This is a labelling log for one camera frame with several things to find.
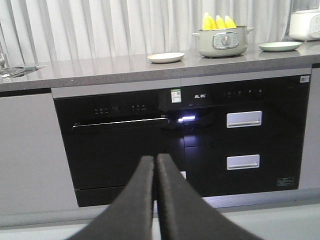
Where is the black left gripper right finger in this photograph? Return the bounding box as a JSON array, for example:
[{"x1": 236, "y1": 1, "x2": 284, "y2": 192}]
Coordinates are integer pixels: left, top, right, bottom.
[{"x1": 156, "y1": 153, "x2": 259, "y2": 240}]

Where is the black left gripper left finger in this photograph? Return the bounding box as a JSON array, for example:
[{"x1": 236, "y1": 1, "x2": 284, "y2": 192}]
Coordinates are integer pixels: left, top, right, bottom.
[{"x1": 69, "y1": 156, "x2": 154, "y2": 240}]

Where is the yellow corn cob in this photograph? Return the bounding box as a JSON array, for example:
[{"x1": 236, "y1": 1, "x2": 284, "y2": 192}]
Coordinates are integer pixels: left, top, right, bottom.
[
  {"x1": 215, "y1": 15, "x2": 227, "y2": 29},
  {"x1": 224, "y1": 15, "x2": 237, "y2": 29},
  {"x1": 210, "y1": 18, "x2": 218, "y2": 30},
  {"x1": 202, "y1": 12, "x2": 213, "y2": 31}
]

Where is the black built-in dishwasher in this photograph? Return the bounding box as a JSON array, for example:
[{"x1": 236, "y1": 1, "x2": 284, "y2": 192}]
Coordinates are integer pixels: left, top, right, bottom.
[{"x1": 54, "y1": 88, "x2": 186, "y2": 207}]

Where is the black built-in drawer cabinet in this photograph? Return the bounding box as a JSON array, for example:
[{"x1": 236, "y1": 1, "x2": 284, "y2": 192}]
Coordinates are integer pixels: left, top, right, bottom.
[{"x1": 181, "y1": 75, "x2": 310, "y2": 197}]

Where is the grey left cabinet panel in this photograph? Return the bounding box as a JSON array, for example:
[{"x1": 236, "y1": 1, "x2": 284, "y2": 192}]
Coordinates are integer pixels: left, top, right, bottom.
[{"x1": 0, "y1": 93, "x2": 78, "y2": 215}]

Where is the grey cabinet door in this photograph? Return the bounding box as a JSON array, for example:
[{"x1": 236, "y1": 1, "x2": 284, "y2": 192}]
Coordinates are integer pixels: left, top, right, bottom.
[{"x1": 299, "y1": 65, "x2": 320, "y2": 189}]

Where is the beige round plate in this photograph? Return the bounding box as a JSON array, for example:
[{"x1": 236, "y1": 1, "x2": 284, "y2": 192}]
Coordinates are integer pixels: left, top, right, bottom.
[{"x1": 147, "y1": 52, "x2": 185, "y2": 64}]

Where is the green electric cooking pot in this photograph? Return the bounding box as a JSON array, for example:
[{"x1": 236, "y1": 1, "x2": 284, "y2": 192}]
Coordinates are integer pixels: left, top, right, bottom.
[{"x1": 191, "y1": 25, "x2": 254, "y2": 58}]

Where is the steel sink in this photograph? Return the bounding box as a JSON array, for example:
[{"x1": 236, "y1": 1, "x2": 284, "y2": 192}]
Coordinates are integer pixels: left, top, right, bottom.
[{"x1": 0, "y1": 53, "x2": 44, "y2": 80}]

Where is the green round plate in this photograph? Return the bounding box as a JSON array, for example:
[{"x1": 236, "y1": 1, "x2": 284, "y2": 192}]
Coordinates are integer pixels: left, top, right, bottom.
[{"x1": 258, "y1": 41, "x2": 302, "y2": 52}]

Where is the grey curtain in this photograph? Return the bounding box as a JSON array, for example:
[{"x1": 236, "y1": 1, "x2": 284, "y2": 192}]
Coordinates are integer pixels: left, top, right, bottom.
[{"x1": 0, "y1": 0, "x2": 292, "y2": 65}]

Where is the white blender appliance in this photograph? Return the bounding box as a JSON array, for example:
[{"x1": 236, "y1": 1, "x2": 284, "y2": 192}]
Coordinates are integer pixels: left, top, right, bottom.
[{"x1": 288, "y1": 0, "x2": 320, "y2": 41}]

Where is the lower silver drawer handle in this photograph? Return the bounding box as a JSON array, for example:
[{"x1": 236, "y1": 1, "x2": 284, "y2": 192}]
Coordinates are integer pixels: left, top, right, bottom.
[{"x1": 226, "y1": 154, "x2": 260, "y2": 171}]

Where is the silver drawer handle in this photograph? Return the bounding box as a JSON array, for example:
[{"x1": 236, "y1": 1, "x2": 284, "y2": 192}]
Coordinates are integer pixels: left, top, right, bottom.
[
  {"x1": 226, "y1": 154, "x2": 260, "y2": 171},
  {"x1": 226, "y1": 110, "x2": 262, "y2": 129}
]

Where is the upper silver drawer handle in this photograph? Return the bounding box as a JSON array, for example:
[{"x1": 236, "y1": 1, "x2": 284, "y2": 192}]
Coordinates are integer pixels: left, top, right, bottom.
[{"x1": 226, "y1": 110, "x2": 262, "y2": 129}]

